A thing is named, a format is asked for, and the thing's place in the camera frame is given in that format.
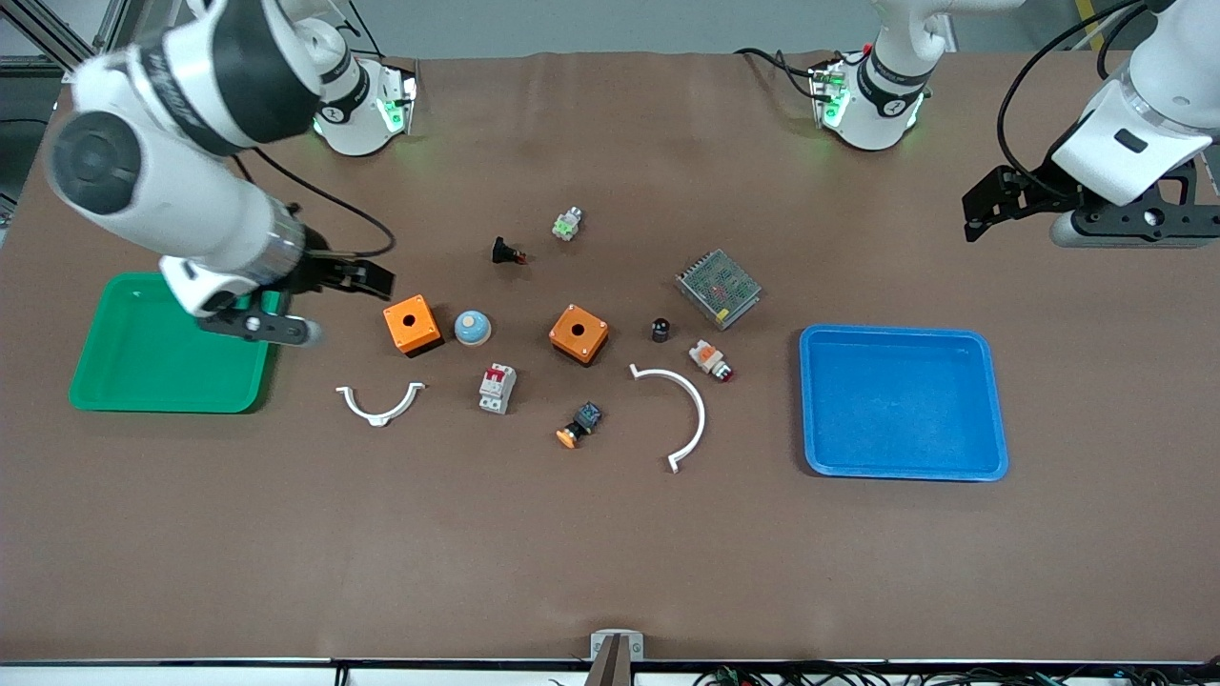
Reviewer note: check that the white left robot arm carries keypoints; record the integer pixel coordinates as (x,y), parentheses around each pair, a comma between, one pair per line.
(1144,124)

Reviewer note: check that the metal mesh power supply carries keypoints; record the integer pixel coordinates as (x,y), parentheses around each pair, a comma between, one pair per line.
(719,289)

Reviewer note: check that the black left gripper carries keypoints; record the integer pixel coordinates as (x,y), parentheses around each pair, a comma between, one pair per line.
(1037,186)

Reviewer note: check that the orange button box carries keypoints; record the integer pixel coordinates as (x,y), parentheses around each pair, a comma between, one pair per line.
(412,324)
(579,333)

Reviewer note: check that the small black switch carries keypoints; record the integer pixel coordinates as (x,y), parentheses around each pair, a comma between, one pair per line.
(505,252)

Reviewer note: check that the yellow push button switch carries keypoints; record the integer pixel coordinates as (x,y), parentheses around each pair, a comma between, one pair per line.
(579,424)

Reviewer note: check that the green plastic tray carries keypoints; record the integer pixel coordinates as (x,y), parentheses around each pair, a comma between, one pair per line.
(143,362)

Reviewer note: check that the large white pipe clamp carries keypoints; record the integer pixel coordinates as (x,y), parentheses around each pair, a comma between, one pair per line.
(699,410)

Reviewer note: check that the blue dome buzzer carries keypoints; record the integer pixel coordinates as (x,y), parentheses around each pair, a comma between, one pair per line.
(472,328)

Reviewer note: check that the blue plastic tray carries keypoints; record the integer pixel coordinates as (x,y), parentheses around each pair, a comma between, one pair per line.
(901,405)

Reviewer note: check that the aluminium frame profile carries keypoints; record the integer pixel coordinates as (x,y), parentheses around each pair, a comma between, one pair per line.
(48,29)

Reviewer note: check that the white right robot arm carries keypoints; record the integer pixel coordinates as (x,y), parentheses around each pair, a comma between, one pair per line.
(172,191)

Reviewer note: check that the small white pipe clamp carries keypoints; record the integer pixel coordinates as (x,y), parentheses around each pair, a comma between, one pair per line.
(380,416)

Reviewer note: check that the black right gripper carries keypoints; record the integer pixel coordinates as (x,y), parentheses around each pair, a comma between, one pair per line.
(322,270)

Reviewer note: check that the green white button switch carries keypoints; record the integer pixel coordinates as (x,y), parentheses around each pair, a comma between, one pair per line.
(568,225)

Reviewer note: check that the grey metal table bracket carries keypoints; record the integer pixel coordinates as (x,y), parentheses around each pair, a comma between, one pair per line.
(617,648)

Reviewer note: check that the red push button switch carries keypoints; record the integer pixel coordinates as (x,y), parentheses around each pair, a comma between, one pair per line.
(709,359)

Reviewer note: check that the black cylindrical capacitor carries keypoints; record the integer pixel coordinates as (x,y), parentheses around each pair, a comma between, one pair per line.
(660,330)

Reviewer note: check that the white red circuit breaker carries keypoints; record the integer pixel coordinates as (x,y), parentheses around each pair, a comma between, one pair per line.
(497,389)

